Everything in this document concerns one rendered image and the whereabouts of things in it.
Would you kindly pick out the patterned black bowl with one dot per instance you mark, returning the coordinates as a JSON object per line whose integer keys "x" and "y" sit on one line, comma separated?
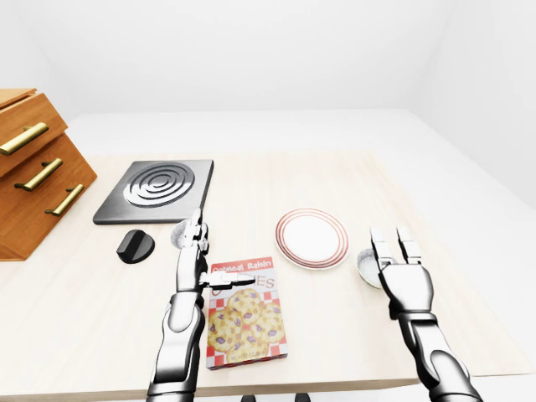
{"x": 178, "y": 235}
{"x": 367, "y": 268}

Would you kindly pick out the round black stove knob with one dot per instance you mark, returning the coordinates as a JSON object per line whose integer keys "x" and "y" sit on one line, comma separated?
{"x": 135, "y": 247}

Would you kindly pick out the flat dark stove plate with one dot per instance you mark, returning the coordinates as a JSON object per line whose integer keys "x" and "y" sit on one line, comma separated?
{"x": 125, "y": 209}

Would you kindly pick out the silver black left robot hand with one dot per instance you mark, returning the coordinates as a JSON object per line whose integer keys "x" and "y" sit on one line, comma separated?
{"x": 189, "y": 272}

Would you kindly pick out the small dark shape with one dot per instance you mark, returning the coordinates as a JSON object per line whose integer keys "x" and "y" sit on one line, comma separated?
{"x": 302, "y": 398}
{"x": 248, "y": 398}

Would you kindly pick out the wooden cabinet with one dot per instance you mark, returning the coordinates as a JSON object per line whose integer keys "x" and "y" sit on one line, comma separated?
{"x": 17, "y": 234}

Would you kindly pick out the white plate with red rings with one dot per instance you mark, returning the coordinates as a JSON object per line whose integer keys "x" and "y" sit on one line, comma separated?
{"x": 312, "y": 238}

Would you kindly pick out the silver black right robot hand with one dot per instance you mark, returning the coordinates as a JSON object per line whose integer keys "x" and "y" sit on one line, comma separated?
{"x": 408, "y": 289}

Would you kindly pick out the oatmeal raisin cookie box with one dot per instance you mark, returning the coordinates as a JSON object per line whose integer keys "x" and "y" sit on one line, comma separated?
{"x": 247, "y": 326}

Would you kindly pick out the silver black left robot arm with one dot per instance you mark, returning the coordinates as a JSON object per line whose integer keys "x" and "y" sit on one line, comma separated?
{"x": 178, "y": 335}

